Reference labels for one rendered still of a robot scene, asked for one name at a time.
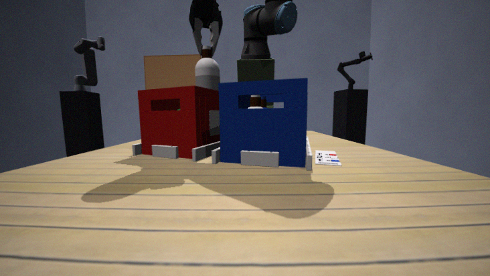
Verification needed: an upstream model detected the white bottle with grey label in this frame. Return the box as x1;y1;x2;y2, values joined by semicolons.
195;46;220;90
248;95;263;109

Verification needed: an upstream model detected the white paper pick list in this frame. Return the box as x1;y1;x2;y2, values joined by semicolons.
315;150;342;166

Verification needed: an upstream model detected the red crate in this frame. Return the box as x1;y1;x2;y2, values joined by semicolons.
138;86;220;159

